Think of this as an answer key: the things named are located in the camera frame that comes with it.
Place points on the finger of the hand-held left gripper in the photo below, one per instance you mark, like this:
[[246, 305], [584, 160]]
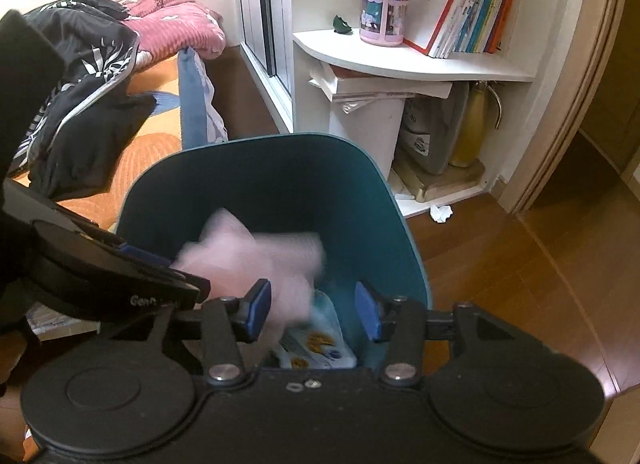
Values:
[[142, 256]]

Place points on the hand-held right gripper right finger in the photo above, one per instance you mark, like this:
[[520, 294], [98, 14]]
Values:
[[367, 310]]

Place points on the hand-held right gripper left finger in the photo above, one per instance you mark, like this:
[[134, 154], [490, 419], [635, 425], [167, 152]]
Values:
[[258, 305]]

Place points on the pink tissue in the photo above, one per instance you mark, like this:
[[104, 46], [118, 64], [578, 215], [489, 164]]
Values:
[[250, 256]]

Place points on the teal trash bin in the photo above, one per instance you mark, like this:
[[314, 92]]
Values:
[[280, 184]]

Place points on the white blue snack packet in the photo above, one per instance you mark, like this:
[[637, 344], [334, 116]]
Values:
[[320, 339]]

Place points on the white flat box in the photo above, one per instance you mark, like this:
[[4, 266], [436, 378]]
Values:
[[60, 326]]

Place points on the white crumpled tissue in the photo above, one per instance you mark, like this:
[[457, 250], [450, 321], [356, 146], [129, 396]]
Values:
[[441, 213]]

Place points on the blue white cloth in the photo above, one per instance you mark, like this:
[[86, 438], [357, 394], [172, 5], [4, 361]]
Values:
[[197, 94]]

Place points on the white storage box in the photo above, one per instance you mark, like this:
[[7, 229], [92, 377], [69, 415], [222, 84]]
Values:
[[365, 134]]

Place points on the black floral garment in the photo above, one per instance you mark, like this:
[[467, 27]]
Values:
[[90, 64]]

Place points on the gold thermos bottle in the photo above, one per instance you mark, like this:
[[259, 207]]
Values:
[[470, 124]]

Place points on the stack of white papers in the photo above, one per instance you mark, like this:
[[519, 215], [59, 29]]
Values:
[[380, 87]]

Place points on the pink blanket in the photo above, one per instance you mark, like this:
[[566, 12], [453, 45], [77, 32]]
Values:
[[175, 19]]

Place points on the white corner shelf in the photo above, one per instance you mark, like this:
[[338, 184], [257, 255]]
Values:
[[400, 62]]

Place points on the small green object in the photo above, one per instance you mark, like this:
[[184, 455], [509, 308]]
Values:
[[343, 26]]

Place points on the pink pen holder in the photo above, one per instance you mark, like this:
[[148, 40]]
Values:
[[382, 24]]

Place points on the white sliding door frame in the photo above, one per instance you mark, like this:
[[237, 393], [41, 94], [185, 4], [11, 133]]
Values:
[[260, 19]]

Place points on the wooden door frame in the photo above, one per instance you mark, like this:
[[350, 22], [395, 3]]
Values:
[[585, 69]]

